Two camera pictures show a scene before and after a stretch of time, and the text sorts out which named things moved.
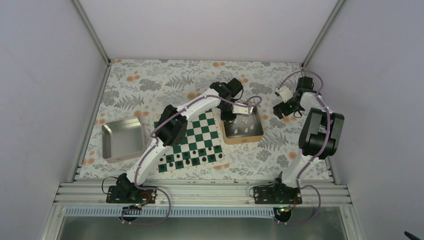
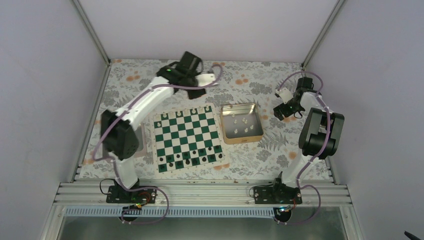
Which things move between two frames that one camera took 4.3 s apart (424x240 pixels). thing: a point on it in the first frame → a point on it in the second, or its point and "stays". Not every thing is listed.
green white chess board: [203, 144] stays
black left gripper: [224, 117] → [193, 95]
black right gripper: [279, 112] stays
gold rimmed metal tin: [243, 128] stays
